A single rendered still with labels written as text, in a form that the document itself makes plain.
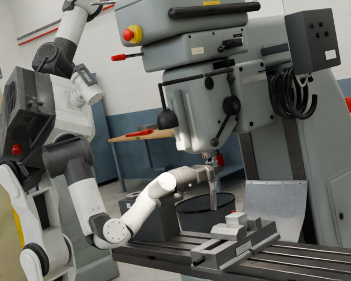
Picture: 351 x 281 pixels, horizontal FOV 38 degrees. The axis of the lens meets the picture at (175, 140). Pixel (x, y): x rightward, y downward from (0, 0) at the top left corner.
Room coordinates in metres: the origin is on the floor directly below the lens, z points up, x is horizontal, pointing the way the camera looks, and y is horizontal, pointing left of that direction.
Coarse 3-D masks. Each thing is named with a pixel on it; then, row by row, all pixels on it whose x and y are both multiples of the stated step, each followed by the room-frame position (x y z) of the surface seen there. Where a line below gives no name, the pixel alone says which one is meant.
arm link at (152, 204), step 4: (148, 184) 1.79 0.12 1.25; (144, 192) 1.76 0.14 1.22; (140, 196) 1.70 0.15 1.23; (144, 196) 1.69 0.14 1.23; (148, 196) 1.76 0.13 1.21; (136, 200) 1.70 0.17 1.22; (140, 200) 1.68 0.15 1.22; (144, 200) 1.67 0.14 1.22; (148, 200) 1.68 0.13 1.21; (152, 200) 1.76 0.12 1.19; (148, 204) 1.67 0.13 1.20; (152, 204) 1.68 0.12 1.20; (152, 208) 1.68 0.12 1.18
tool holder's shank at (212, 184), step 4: (212, 184) 1.86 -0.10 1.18; (216, 184) 1.87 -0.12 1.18; (212, 188) 1.86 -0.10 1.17; (212, 192) 1.86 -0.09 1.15; (212, 196) 1.87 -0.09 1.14; (216, 196) 1.87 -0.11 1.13; (212, 200) 1.87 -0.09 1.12; (216, 200) 1.87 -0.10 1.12; (212, 204) 1.86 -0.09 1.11; (216, 204) 1.86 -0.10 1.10; (212, 208) 1.86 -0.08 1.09; (216, 208) 1.86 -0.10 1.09
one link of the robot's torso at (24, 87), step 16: (16, 80) 1.72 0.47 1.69; (32, 80) 1.75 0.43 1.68; (48, 80) 1.80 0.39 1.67; (64, 80) 1.85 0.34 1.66; (16, 96) 1.68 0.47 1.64; (32, 96) 1.70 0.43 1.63; (48, 96) 1.74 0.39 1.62; (64, 96) 1.79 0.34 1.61; (16, 112) 1.64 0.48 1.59; (32, 112) 1.65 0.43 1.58; (48, 112) 1.68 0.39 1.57; (64, 112) 1.73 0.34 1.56; (80, 112) 1.78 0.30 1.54; (0, 128) 1.87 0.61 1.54; (16, 128) 1.69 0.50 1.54; (32, 128) 1.70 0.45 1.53; (48, 128) 1.70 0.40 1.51; (64, 128) 1.70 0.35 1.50; (80, 128) 1.73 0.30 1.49; (0, 144) 1.84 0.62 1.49; (16, 144) 1.74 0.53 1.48; (32, 144) 1.70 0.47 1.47; (16, 160) 1.83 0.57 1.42; (32, 160) 1.81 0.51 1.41
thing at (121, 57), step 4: (140, 52) 1.86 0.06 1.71; (112, 56) 1.78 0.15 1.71; (116, 56) 1.78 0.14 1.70; (120, 56) 1.79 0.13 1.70; (124, 56) 1.80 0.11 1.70; (128, 56) 1.82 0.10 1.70; (132, 56) 1.83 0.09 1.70; (136, 56) 1.85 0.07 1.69; (112, 60) 1.77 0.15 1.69; (116, 60) 1.78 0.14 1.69; (120, 60) 1.79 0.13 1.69
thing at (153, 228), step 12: (120, 204) 2.24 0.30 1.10; (132, 204) 2.19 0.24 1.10; (156, 216) 2.12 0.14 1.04; (168, 216) 2.16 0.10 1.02; (144, 228) 2.17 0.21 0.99; (156, 228) 2.13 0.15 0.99; (168, 228) 2.14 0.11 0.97; (132, 240) 2.22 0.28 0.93; (144, 240) 2.18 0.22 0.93; (156, 240) 2.14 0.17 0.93
